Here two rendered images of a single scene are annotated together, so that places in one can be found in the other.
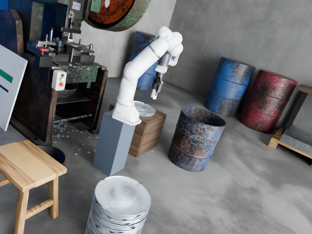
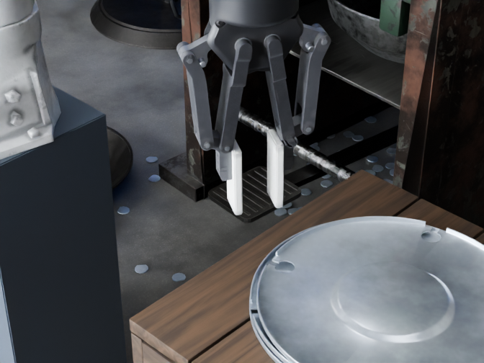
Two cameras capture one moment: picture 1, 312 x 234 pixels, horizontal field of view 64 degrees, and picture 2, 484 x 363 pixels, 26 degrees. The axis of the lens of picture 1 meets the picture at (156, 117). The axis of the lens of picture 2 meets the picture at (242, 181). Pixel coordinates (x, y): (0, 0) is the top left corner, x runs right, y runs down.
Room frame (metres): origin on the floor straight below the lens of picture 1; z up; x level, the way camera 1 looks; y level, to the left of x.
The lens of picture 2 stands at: (2.29, -0.69, 1.11)
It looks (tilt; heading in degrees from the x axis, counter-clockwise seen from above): 34 degrees down; 110
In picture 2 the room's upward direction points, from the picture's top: straight up
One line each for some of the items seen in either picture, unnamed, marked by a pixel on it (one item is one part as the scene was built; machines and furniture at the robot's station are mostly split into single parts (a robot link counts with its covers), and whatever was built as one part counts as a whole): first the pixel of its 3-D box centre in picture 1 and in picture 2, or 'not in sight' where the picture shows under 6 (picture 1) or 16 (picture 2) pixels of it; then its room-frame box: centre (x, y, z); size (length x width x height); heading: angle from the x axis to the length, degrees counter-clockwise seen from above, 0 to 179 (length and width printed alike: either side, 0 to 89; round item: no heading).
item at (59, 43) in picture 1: (64, 42); not in sight; (2.04, 0.90, 0.76); 0.15 x 0.09 x 0.05; 151
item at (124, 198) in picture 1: (123, 194); not in sight; (1.03, 0.04, 0.30); 0.29 x 0.29 x 0.01
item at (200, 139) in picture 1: (194, 138); not in sight; (2.13, -0.41, 0.24); 0.42 x 0.42 x 0.48
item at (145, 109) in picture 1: (140, 107); (392, 299); (2.16, 0.16, 0.37); 0.29 x 0.29 x 0.01
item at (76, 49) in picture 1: (76, 54); not in sight; (1.96, 0.75, 0.72); 0.25 x 0.14 x 0.14; 61
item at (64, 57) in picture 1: (62, 52); not in sight; (2.04, 0.91, 0.68); 0.45 x 0.30 x 0.06; 151
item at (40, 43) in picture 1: (45, 41); not in sight; (1.90, 0.99, 0.76); 0.17 x 0.06 x 0.10; 151
